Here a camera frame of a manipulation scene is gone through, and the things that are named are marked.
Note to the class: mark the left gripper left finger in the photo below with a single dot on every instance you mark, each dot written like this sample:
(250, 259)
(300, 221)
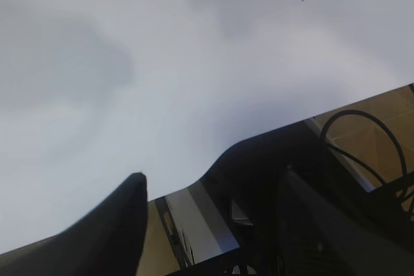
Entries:
(109, 240)

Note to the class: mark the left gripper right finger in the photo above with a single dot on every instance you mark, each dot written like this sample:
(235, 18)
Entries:
(315, 237)

